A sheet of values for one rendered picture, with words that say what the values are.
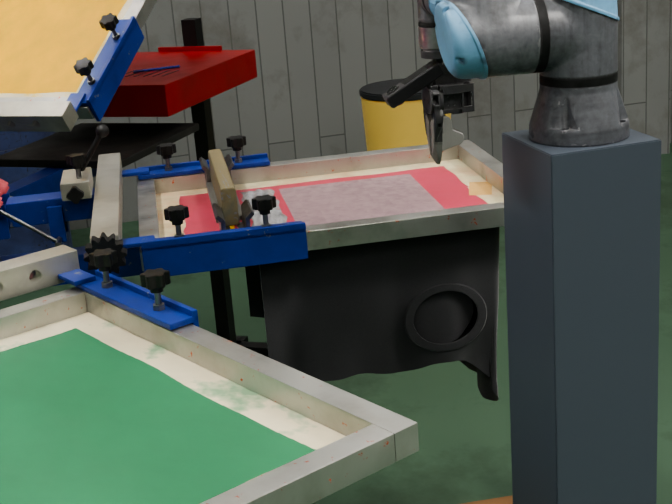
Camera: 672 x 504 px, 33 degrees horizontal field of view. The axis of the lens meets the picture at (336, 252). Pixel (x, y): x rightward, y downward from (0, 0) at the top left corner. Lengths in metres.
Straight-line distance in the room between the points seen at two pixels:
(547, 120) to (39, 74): 1.57
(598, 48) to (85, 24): 1.67
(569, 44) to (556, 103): 0.09
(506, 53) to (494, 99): 4.71
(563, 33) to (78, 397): 0.86
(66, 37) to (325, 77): 3.15
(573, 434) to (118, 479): 0.78
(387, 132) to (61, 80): 2.51
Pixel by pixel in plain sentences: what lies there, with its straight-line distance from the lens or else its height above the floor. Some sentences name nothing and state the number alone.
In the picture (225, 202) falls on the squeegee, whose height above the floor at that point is 1.03.
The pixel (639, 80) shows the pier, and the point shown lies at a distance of 6.54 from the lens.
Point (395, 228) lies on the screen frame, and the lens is 2.14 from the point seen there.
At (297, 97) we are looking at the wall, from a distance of 6.04.
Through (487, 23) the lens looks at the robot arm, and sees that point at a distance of 1.69.
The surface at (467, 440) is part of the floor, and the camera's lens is 3.45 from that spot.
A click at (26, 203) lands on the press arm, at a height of 1.04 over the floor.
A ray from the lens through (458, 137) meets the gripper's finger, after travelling 2.13.
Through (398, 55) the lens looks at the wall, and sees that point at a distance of 6.16.
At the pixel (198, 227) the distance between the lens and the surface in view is 2.33.
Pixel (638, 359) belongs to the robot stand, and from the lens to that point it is 1.87.
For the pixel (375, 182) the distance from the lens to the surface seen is 2.55.
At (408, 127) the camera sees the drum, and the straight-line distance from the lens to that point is 5.15.
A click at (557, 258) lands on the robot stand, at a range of 1.74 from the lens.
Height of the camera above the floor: 1.60
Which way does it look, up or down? 18 degrees down
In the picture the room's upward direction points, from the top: 4 degrees counter-clockwise
